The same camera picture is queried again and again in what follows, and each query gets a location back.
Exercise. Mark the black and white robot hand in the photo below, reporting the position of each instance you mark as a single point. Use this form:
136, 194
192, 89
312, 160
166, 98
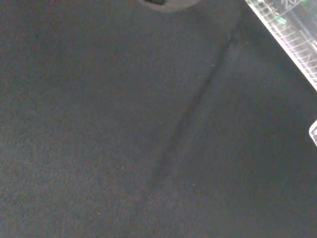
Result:
171, 6

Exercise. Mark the black cloth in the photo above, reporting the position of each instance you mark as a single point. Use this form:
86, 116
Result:
123, 124

